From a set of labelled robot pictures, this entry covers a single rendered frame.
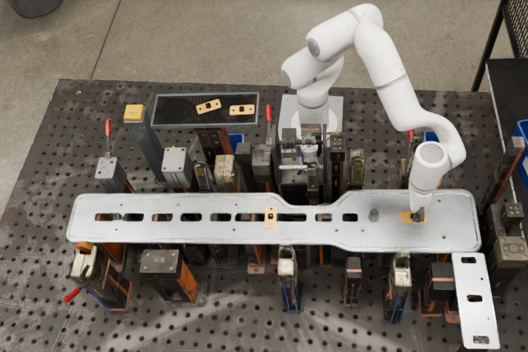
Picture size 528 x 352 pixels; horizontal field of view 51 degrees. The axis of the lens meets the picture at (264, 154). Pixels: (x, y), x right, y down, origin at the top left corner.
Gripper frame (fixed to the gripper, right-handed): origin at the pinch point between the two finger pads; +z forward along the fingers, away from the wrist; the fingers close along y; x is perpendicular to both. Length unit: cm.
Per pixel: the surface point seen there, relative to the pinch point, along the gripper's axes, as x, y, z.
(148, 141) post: -94, -30, 7
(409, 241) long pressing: -1.9, 8.7, 7.6
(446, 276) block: 8.5, 19.5, 9.4
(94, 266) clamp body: -102, 20, 3
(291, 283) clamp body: -39.0, 22.7, 8.1
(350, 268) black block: -20.7, 17.5, 8.5
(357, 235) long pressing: -18.3, 6.6, 7.6
